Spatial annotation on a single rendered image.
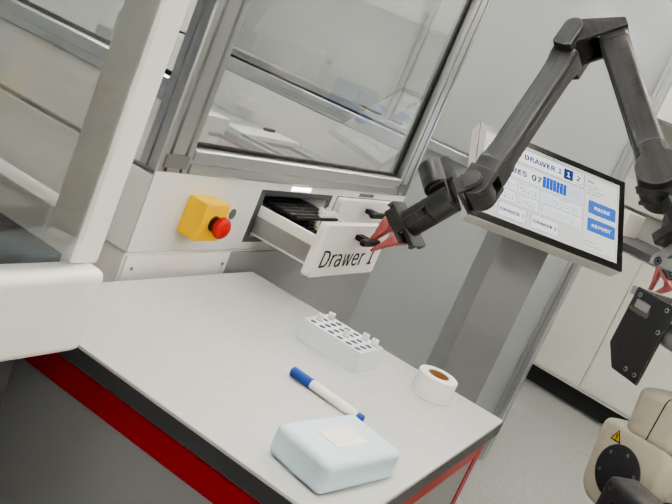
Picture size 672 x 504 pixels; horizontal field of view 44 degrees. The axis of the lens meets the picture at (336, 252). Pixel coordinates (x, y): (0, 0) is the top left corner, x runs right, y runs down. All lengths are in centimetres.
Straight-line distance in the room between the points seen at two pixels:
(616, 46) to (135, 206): 97
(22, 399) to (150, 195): 38
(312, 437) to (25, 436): 43
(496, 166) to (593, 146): 164
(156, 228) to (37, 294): 54
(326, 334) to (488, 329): 125
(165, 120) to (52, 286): 51
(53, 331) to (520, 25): 273
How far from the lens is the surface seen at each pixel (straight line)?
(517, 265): 256
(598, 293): 454
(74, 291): 96
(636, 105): 167
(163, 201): 142
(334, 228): 159
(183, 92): 135
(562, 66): 176
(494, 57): 345
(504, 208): 241
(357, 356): 138
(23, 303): 92
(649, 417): 165
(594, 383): 458
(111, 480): 115
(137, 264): 145
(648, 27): 329
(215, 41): 137
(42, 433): 123
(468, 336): 259
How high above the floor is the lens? 123
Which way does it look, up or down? 13 degrees down
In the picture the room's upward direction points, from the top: 23 degrees clockwise
